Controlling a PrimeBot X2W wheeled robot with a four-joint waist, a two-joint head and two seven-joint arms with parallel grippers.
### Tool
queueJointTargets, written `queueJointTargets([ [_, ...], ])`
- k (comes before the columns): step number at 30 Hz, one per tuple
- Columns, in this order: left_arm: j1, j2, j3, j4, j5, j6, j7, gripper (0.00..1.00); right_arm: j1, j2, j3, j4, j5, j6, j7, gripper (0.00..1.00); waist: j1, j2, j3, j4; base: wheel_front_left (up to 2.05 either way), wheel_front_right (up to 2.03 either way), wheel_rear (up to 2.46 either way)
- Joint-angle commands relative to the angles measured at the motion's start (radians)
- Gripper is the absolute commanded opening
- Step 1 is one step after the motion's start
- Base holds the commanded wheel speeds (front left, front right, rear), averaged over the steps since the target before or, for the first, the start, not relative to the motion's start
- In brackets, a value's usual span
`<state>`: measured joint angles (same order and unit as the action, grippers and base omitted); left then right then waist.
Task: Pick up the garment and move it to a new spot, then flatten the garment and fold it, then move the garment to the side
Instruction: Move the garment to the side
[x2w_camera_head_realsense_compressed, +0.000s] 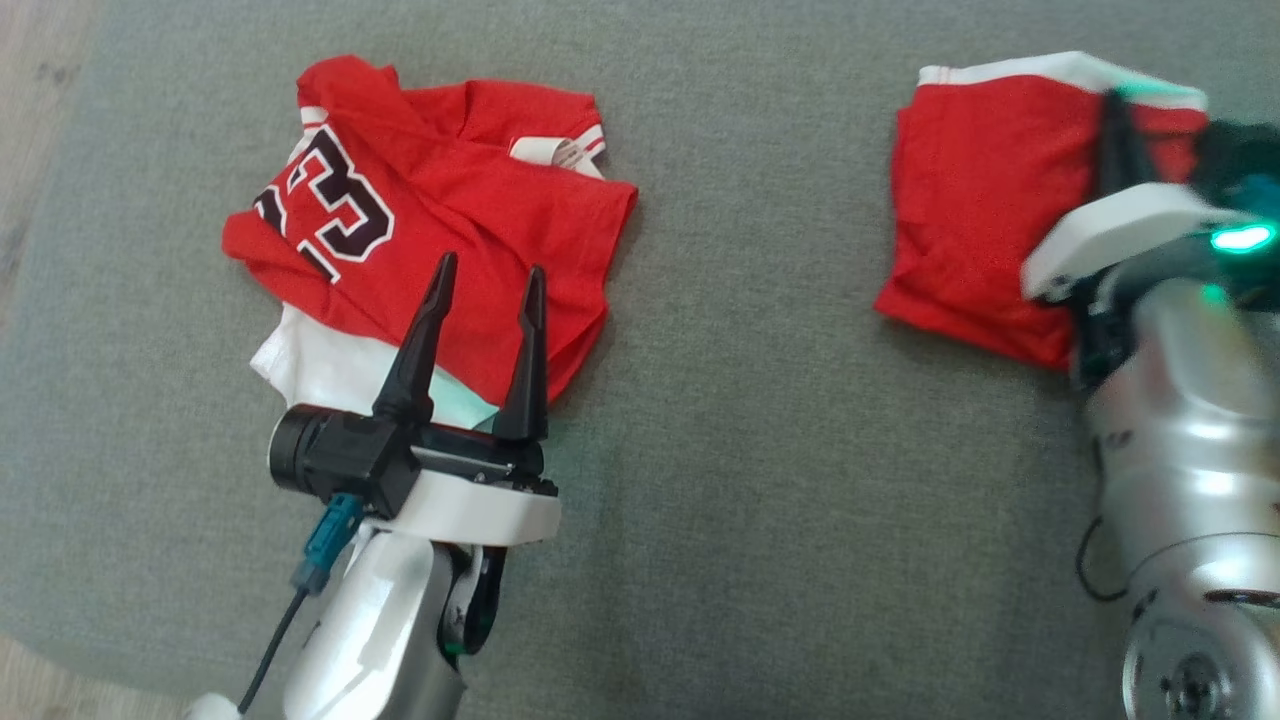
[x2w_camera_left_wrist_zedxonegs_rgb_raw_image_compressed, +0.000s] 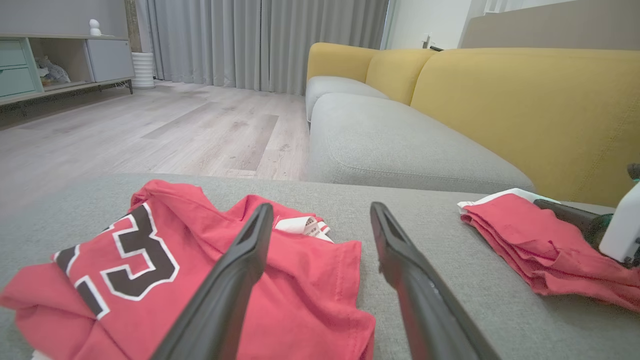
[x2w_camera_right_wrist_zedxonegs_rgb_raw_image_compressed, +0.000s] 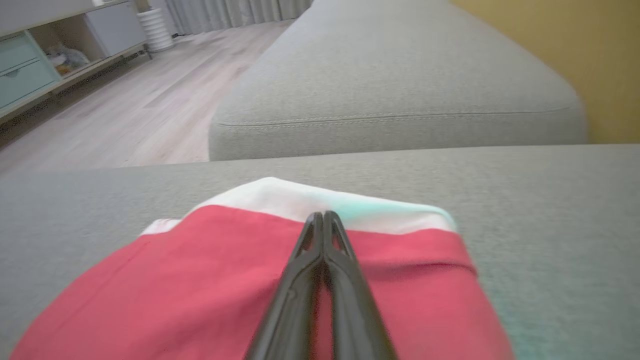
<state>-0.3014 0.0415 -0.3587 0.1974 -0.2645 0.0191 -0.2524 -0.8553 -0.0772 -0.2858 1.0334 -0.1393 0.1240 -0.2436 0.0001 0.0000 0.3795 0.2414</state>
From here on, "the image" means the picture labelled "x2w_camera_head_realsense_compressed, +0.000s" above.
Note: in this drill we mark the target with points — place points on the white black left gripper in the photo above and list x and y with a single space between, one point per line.
480 505

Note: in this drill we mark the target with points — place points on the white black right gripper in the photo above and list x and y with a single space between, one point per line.
1120 225

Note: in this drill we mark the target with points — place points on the red shorts with white hem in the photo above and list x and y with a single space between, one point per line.
980 210

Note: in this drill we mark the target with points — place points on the red basketball jersey number 23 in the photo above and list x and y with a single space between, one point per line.
470 220

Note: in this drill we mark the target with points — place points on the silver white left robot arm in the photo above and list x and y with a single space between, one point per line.
380 630

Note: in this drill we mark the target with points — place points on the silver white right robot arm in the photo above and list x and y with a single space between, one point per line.
1190 480

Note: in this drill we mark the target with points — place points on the grey fabric sofa seat cushion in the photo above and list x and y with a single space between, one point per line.
720 450

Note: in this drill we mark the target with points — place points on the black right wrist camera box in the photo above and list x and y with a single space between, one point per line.
1240 155

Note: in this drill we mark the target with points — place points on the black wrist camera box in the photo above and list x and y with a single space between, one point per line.
1240 155
340 455

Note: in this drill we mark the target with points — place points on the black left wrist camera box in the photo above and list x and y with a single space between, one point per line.
340 455

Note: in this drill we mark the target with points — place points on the teal left camera connector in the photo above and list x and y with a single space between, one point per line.
330 540

